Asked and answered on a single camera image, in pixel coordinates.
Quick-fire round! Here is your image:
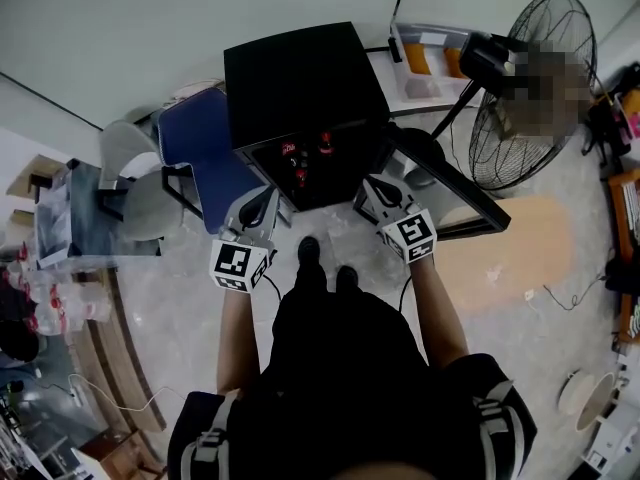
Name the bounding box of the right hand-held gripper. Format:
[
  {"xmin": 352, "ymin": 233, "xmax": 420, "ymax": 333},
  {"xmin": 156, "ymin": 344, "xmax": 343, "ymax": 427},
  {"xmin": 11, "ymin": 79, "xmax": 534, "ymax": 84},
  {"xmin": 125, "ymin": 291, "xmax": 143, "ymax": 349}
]
[{"xmin": 360, "ymin": 175, "xmax": 439, "ymax": 265}]

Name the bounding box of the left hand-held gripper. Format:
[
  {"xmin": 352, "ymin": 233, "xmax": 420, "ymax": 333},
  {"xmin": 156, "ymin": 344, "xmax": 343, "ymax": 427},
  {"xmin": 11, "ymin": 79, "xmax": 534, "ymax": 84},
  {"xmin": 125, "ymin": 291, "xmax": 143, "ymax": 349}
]
[{"xmin": 208, "ymin": 187, "xmax": 281, "ymax": 294}]

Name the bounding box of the black mini fridge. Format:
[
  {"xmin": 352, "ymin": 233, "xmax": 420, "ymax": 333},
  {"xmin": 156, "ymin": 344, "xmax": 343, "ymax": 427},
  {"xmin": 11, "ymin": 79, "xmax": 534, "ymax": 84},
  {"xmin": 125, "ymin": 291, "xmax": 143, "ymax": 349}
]
[{"xmin": 223, "ymin": 21, "xmax": 391, "ymax": 213}]

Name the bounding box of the person's right forearm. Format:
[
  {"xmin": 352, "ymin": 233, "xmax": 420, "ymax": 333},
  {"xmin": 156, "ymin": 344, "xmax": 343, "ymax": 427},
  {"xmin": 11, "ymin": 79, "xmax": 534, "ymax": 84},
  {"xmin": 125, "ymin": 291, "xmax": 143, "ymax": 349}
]
[{"xmin": 409, "ymin": 260, "xmax": 470, "ymax": 369}]

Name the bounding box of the person's left forearm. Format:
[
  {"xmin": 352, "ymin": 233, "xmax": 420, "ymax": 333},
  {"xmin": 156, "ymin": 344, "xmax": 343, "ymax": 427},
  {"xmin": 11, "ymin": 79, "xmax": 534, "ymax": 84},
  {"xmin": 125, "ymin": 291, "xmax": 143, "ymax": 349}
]
[{"xmin": 215, "ymin": 287, "xmax": 262, "ymax": 397}]

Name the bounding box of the black fridge door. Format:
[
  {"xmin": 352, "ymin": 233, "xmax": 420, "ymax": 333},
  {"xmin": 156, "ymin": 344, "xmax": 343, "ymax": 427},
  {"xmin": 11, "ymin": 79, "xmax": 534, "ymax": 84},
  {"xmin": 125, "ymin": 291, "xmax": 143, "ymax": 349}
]
[{"xmin": 352, "ymin": 122, "xmax": 512, "ymax": 242}]

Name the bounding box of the person's left black shoe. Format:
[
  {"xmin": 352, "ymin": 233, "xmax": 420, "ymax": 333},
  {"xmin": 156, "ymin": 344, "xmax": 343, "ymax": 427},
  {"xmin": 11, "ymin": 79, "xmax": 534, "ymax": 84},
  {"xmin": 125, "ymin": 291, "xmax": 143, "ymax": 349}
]
[{"xmin": 297, "ymin": 236, "xmax": 321, "ymax": 264}]

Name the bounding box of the person's black shoe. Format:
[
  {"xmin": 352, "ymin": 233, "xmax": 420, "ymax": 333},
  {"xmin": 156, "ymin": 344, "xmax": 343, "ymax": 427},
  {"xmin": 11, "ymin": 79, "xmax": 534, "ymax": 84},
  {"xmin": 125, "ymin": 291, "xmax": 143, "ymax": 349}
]
[
  {"xmin": 297, "ymin": 236, "xmax": 321, "ymax": 264},
  {"xmin": 335, "ymin": 266, "xmax": 359, "ymax": 292}
]

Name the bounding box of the person's right black shoe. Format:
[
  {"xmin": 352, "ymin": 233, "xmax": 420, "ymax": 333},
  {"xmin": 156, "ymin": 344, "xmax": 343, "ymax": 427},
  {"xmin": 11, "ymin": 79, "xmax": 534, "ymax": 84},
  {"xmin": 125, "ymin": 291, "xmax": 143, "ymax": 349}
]
[{"xmin": 335, "ymin": 266, "xmax": 359, "ymax": 292}]

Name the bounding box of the blue chair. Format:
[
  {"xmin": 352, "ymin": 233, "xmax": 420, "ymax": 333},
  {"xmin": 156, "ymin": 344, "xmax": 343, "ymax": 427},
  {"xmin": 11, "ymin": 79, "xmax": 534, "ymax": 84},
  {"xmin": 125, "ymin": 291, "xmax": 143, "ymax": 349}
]
[{"xmin": 155, "ymin": 86, "xmax": 294, "ymax": 234}]

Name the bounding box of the grey chair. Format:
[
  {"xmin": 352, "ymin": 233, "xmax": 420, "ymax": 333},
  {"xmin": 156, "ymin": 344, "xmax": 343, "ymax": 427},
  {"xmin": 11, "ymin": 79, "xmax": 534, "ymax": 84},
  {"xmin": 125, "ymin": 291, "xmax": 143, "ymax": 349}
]
[{"xmin": 97, "ymin": 120, "xmax": 184, "ymax": 243}]

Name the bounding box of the clear plastic storage box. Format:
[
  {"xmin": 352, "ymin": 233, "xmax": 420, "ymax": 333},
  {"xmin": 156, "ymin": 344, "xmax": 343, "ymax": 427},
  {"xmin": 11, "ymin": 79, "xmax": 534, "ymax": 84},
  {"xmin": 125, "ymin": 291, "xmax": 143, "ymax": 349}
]
[{"xmin": 389, "ymin": 20, "xmax": 484, "ymax": 114}]

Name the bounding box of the light wooden table top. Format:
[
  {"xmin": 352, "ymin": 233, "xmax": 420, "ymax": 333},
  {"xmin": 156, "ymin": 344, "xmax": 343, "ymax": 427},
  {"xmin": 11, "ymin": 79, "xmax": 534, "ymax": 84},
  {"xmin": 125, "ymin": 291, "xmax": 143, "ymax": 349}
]
[{"xmin": 442, "ymin": 197, "xmax": 576, "ymax": 314}]

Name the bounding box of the black standing fan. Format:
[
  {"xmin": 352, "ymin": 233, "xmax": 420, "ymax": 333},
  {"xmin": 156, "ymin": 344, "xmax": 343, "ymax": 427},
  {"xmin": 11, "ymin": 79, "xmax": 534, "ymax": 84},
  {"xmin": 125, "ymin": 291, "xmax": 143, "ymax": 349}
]
[{"xmin": 399, "ymin": 0, "xmax": 599, "ymax": 192}]

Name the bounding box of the person's black clothed body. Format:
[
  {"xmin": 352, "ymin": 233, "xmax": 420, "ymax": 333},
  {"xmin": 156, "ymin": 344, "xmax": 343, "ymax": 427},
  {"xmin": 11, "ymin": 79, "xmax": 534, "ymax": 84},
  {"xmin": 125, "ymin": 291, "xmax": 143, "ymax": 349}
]
[{"xmin": 167, "ymin": 235, "xmax": 539, "ymax": 480}]

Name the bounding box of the stack of wooden boards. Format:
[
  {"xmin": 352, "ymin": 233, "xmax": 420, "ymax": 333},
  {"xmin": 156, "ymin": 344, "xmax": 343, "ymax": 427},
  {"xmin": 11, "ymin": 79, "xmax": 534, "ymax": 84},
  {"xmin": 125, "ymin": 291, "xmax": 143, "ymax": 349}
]
[{"xmin": 69, "ymin": 267, "xmax": 169, "ymax": 434}]

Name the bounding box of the pack of clear plastic bottles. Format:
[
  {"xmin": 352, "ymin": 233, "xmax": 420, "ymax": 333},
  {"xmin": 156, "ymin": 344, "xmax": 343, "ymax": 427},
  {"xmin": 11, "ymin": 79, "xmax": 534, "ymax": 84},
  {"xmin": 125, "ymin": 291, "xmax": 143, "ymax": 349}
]
[{"xmin": 0, "ymin": 245, "xmax": 114, "ymax": 337}]

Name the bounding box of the orange wooden bench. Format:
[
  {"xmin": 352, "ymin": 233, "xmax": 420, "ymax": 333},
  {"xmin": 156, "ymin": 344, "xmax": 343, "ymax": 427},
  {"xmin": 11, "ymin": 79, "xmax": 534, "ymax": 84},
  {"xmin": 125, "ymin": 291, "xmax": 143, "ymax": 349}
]
[{"xmin": 607, "ymin": 170, "xmax": 640, "ymax": 344}]

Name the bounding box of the black office chair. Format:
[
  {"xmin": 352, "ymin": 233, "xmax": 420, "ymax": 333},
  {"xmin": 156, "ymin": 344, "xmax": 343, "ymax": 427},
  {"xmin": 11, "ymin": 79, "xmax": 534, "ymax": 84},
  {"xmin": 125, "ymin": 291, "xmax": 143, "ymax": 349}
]
[{"xmin": 582, "ymin": 62, "xmax": 640, "ymax": 169}]

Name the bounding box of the round flat wooden disc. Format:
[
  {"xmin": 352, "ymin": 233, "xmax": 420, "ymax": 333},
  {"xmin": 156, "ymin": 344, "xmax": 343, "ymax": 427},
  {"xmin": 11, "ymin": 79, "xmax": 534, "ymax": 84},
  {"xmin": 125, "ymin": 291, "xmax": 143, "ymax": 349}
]
[{"xmin": 558, "ymin": 368, "xmax": 591, "ymax": 414}]

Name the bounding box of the black bag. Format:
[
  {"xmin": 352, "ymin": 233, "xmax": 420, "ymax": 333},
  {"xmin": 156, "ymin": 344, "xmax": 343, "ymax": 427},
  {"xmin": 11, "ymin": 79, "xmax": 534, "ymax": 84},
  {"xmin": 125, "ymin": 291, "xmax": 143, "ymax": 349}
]
[{"xmin": 0, "ymin": 317, "xmax": 39, "ymax": 364}]

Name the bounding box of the brown wooden stool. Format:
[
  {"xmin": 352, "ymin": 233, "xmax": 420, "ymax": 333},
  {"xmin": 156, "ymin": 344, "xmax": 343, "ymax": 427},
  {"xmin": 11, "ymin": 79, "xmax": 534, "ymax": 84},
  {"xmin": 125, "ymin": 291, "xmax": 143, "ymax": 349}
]
[{"xmin": 74, "ymin": 430, "xmax": 166, "ymax": 480}]

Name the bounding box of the round wooden bowl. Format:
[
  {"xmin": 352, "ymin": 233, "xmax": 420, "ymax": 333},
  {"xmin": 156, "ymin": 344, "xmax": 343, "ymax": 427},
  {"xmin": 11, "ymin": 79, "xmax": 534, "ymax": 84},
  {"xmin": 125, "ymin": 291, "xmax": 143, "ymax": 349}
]
[{"xmin": 574, "ymin": 371, "xmax": 621, "ymax": 432}]

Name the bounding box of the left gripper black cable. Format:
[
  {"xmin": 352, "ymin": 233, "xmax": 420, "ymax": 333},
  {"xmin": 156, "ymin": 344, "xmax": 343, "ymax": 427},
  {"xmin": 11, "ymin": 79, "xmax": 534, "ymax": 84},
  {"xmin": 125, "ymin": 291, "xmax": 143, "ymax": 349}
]
[{"xmin": 262, "ymin": 273, "xmax": 284, "ymax": 302}]

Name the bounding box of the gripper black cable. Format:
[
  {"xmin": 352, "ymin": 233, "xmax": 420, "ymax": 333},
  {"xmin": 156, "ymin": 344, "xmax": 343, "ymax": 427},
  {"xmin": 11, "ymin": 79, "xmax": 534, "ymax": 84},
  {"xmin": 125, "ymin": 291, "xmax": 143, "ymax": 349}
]
[
  {"xmin": 262, "ymin": 273, "xmax": 284, "ymax": 302},
  {"xmin": 398, "ymin": 273, "xmax": 414, "ymax": 312}
]

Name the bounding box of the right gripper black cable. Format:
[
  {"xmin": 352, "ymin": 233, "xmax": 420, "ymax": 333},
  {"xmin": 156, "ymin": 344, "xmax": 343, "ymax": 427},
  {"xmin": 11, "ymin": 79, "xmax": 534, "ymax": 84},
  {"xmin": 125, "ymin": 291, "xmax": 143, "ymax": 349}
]
[{"xmin": 398, "ymin": 273, "xmax": 414, "ymax": 312}]

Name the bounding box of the black floor cable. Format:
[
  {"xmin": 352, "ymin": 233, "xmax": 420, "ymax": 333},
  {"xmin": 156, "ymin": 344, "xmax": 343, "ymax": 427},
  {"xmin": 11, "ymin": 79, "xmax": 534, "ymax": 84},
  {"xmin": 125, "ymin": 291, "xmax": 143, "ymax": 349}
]
[{"xmin": 542, "ymin": 272, "xmax": 609, "ymax": 312}]

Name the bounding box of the light wooden wall shelf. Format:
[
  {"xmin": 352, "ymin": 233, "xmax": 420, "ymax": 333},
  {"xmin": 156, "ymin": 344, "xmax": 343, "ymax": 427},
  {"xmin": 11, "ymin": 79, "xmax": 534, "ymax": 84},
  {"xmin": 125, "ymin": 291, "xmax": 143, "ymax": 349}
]
[{"xmin": 5, "ymin": 153, "xmax": 74, "ymax": 197}]

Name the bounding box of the white cable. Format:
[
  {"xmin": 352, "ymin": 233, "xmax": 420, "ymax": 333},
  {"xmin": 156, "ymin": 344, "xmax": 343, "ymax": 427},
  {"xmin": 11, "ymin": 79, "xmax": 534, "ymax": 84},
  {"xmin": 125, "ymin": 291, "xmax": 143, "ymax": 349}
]
[{"xmin": 67, "ymin": 372, "xmax": 189, "ymax": 413}]

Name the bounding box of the grey backpack strap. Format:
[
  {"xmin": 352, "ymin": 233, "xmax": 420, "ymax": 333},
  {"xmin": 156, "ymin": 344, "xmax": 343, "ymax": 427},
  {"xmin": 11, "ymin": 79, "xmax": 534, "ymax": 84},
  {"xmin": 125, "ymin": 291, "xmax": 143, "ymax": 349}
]
[
  {"xmin": 179, "ymin": 390, "xmax": 241, "ymax": 480},
  {"xmin": 472, "ymin": 378, "xmax": 526, "ymax": 480}
]

